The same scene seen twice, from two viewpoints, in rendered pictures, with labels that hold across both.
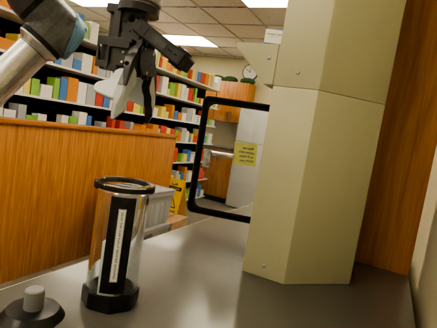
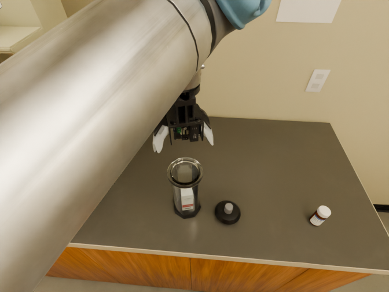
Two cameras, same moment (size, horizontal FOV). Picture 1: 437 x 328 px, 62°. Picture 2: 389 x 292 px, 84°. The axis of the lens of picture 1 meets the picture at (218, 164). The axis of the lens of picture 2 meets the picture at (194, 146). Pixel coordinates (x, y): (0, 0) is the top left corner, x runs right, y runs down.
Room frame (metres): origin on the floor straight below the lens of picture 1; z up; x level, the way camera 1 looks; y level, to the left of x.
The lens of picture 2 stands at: (0.76, 0.53, 1.69)
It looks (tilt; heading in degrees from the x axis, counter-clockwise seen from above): 47 degrees down; 250
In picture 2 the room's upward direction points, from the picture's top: straight up
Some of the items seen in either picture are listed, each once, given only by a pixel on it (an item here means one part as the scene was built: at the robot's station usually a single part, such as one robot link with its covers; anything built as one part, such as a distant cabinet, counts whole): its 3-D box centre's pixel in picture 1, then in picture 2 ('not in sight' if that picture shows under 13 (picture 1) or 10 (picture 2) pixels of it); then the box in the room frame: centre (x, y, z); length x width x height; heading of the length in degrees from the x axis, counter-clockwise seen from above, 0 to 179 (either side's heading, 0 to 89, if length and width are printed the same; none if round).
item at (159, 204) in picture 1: (137, 205); not in sight; (3.26, 0.66, 0.49); 0.60 x 0.42 x 0.33; 155
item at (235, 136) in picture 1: (238, 161); not in sight; (1.22, -0.07, 1.19); 0.30 x 0.01 x 0.40; 81
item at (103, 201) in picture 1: (118, 238); (186, 189); (0.66, 0.16, 1.06); 0.11 x 0.11 x 0.21
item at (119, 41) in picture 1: (131, 41); (183, 110); (0.66, 0.19, 1.41); 0.09 x 0.08 x 0.12; 81
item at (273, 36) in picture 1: (273, 43); not in sight; (1.03, -0.10, 1.54); 0.05 x 0.05 x 0.06; 83
